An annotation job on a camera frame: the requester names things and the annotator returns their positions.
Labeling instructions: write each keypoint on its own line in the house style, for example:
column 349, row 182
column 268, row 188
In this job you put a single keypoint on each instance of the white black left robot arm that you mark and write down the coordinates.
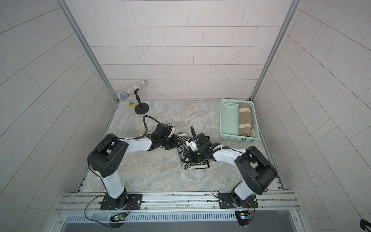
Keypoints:
column 106, row 157

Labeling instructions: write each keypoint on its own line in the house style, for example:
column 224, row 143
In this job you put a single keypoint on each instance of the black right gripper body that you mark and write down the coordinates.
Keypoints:
column 197, row 156

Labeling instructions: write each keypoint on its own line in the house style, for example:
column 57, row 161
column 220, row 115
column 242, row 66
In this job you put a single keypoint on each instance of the brown beige plaid scarf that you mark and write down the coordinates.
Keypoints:
column 246, row 128

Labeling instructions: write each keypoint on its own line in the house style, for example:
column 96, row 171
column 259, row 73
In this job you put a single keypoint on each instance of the right green circuit board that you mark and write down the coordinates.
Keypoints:
column 243, row 217

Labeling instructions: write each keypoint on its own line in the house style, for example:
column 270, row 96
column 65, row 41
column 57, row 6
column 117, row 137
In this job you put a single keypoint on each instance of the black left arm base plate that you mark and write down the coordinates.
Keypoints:
column 124, row 202

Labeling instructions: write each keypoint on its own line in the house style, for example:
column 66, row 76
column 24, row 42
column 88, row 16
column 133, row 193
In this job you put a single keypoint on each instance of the glittery silver microphone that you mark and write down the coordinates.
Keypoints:
column 124, row 95

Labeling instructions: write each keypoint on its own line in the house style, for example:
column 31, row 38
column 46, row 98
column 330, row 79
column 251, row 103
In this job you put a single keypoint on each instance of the small yellow toy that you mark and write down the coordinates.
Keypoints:
column 131, row 104

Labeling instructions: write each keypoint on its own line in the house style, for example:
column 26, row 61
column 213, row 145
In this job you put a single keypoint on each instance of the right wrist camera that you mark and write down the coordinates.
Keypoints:
column 192, row 143

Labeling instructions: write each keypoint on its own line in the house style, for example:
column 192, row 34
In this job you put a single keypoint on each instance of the aluminium mounting rail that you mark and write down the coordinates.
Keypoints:
column 180, row 201

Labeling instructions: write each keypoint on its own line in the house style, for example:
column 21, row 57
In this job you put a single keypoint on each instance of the green circuit board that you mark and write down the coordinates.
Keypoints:
column 118, row 217
column 243, row 217

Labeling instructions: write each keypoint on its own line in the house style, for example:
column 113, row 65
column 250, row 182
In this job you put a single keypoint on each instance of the black round microphone stand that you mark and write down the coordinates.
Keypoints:
column 141, row 108

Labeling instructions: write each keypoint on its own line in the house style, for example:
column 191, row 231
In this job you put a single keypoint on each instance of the left green circuit board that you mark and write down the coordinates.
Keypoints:
column 118, row 217

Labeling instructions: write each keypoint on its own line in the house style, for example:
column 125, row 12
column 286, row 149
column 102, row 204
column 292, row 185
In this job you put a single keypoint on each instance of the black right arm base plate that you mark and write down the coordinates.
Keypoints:
column 237, row 200

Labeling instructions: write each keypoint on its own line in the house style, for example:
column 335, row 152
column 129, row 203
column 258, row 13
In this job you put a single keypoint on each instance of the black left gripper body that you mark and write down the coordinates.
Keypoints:
column 169, row 142

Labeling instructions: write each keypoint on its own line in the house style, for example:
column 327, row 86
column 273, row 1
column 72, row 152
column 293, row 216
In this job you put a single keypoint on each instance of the mint green plastic basket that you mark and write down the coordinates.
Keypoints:
column 229, row 121

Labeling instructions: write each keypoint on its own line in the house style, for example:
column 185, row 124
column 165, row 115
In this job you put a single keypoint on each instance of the black white houndstooth scarf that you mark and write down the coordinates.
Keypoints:
column 184, row 152

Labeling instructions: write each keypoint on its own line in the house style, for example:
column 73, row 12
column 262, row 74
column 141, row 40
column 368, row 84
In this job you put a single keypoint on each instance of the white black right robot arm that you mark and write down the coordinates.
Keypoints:
column 257, row 172

